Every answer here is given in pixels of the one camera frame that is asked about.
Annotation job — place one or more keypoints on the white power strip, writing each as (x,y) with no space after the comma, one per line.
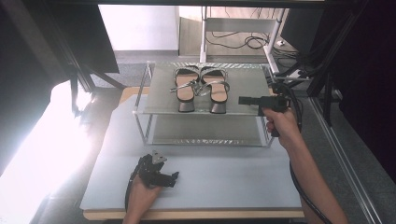
(299,74)

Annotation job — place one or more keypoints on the black monitor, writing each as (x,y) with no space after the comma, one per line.
(300,29)

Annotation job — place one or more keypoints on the person's left hand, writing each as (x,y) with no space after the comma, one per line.
(141,196)

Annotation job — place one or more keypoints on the black stand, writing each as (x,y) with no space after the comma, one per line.
(74,93)

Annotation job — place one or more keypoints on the black metal frame struts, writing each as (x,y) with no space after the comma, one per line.
(323,62)

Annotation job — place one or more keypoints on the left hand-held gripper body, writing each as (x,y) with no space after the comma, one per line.
(151,172)

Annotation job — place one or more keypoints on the grey table mat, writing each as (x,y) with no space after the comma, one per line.
(218,180)

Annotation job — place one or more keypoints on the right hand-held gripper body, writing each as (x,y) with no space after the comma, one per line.
(275,101)

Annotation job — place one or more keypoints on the small white plug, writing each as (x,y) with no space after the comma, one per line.
(280,43)

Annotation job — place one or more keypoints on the aluminium floor rail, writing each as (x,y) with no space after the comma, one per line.
(345,161)

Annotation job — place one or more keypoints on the two-tier metal shoe rack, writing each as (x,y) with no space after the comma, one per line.
(246,90)

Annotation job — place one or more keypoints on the white metal desk frame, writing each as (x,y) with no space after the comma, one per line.
(239,25)

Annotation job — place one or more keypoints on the person's right hand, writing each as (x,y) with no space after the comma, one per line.
(281,126)

